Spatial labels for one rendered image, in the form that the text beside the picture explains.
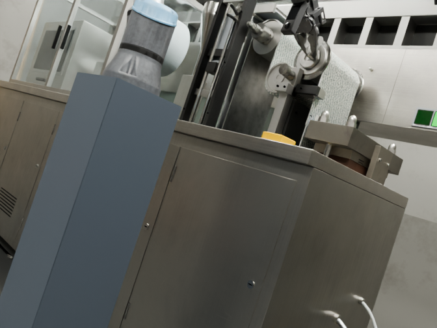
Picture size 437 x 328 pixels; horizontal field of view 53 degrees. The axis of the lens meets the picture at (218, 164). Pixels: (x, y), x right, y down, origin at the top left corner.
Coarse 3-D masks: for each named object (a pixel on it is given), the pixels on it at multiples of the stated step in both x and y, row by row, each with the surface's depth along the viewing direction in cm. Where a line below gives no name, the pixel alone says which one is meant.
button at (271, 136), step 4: (264, 132) 124; (268, 132) 124; (264, 136) 124; (268, 136) 123; (272, 136) 122; (276, 136) 121; (280, 136) 120; (284, 136) 121; (276, 140) 121; (280, 140) 120; (284, 140) 121; (288, 140) 122; (292, 140) 124
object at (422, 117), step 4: (420, 112) 156; (424, 112) 155; (428, 112) 154; (432, 112) 153; (416, 116) 156; (420, 116) 155; (424, 116) 154; (428, 116) 153; (416, 120) 156; (420, 120) 155; (424, 120) 154; (428, 120) 153; (428, 124) 153
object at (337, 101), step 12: (324, 84) 151; (336, 84) 156; (324, 96) 152; (336, 96) 157; (348, 96) 162; (312, 108) 149; (324, 108) 154; (336, 108) 159; (348, 108) 164; (336, 120) 160
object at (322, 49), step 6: (324, 48) 150; (300, 54) 156; (324, 54) 149; (324, 60) 149; (300, 66) 155; (318, 66) 150; (306, 72) 152; (312, 72) 151; (318, 78) 154; (318, 84) 160
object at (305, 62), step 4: (308, 48) 153; (300, 56) 154; (304, 56) 153; (320, 56) 150; (300, 60) 154; (304, 60) 153; (308, 60) 152; (312, 60) 150; (316, 60) 149; (300, 64) 154; (304, 64) 152; (308, 64) 151; (312, 64) 150; (316, 64) 151; (308, 68) 152
